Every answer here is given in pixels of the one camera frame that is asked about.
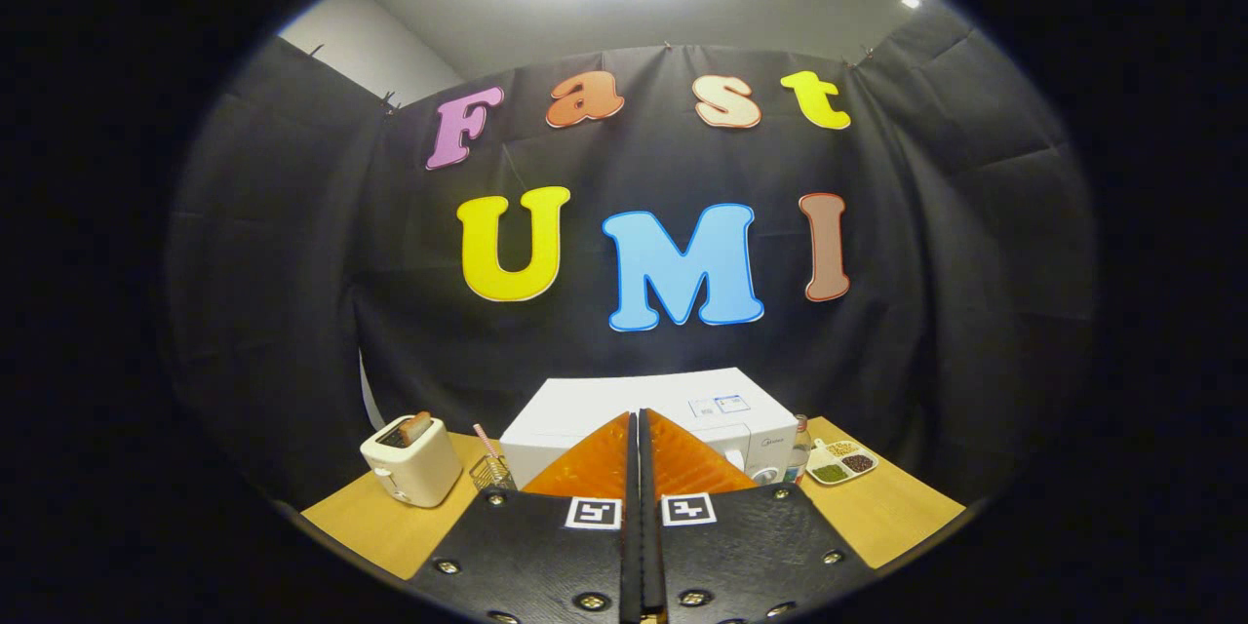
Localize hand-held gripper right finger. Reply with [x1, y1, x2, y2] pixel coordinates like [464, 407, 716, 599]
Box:
[639, 408, 874, 624]

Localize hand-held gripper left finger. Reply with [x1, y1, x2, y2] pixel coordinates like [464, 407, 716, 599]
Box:
[405, 409, 641, 624]

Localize white microwave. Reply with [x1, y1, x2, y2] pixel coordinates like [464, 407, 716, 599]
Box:
[499, 368, 799, 490]

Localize clear plastic water bottle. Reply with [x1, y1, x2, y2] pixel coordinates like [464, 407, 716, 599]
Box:
[783, 414, 813, 487]

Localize white divided bean tray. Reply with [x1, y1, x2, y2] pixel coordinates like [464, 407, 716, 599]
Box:
[805, 438, 879, 487]

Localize pink striped straw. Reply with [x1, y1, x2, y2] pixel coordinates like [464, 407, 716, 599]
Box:
[473, 423, 510, 487]

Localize cream toaster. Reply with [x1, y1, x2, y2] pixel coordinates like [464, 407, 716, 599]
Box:
[360, 411, 464, 509]

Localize wire mesh basket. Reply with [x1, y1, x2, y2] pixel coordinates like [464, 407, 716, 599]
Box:
[469, 453, 518, 492]

